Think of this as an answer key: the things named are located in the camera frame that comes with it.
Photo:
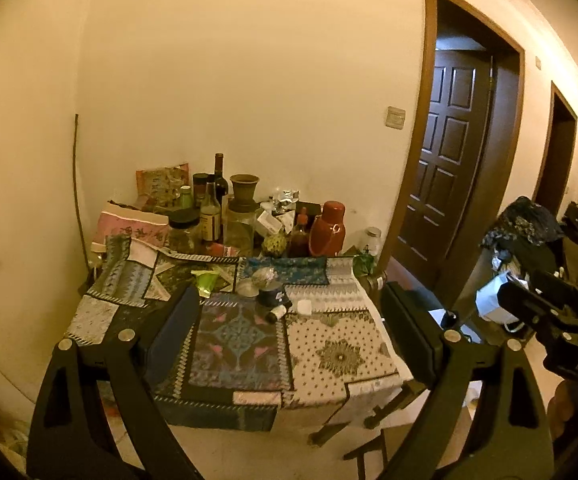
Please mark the thin wooden stick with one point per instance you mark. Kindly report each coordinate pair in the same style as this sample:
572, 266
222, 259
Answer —
75, 185

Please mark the wide brown door frame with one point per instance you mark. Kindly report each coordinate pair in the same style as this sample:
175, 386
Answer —
506, 135

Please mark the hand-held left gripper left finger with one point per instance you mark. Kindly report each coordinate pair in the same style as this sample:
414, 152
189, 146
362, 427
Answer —
174, 330

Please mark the red thermos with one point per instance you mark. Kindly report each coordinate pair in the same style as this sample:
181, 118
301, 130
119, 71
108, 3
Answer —
328, 232

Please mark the wall switch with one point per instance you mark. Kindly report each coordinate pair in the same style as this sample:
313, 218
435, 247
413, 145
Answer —
395, 117

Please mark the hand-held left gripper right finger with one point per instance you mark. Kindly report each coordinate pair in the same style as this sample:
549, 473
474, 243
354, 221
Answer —
409, 330

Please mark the crumpled foil ball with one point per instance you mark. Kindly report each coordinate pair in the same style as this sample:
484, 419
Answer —
264, 276

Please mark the pink patterned box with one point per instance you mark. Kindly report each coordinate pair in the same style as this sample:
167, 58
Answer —
129, 227

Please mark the brown sauce bottle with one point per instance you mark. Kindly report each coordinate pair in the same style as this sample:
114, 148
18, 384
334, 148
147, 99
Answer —
300, 240

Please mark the white plastic bag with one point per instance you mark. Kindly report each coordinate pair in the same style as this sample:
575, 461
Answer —
494, 295

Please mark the table with patchwork cloth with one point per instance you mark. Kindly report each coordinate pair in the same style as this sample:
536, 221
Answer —
239, 340

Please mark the clear labelled liquor bottle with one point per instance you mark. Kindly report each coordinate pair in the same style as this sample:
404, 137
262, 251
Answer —
211, 220

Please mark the patterned snack bag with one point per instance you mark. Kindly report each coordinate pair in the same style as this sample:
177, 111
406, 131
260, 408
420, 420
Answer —
161, 182

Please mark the small white box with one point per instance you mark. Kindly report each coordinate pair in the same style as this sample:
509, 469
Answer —
303, 306

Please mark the large glass jar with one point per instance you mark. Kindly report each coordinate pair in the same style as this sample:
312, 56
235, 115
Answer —
240, 232

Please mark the brown panelled door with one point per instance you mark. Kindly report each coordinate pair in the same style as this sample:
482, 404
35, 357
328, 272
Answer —
444, 160

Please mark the dark brown-lid jar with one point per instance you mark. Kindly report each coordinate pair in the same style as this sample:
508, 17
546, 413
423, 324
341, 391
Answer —
200, 187

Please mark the person's right hand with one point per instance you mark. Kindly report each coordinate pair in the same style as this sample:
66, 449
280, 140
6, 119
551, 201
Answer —
566, 405

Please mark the dark wine bottle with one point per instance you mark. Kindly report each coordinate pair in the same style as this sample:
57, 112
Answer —
219, 170

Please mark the crumpled foil wrapper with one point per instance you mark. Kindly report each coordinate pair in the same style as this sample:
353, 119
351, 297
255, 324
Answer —
286, 197

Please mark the black-lid glass jar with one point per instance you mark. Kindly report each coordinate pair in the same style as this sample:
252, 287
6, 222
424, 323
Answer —
185, 235

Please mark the white-lid glass jar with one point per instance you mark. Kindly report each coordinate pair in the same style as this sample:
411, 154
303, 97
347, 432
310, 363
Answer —
373, 240

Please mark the green bumpy fruit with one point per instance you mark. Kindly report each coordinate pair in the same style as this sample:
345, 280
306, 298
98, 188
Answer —
275, 244

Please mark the narrow brown door frame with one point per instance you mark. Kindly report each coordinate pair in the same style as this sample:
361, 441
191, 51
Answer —
544, 150

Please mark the pile of dark clothes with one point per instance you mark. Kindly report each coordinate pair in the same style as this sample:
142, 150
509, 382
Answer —
524, 220

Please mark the dark round tin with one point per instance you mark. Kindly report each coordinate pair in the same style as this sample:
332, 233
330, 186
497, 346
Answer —
271, 295

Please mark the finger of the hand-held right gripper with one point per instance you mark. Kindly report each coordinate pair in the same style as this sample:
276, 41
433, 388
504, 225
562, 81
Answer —
529, 307
569, 295

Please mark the green tube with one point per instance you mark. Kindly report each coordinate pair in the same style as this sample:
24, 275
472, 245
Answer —
205, 282

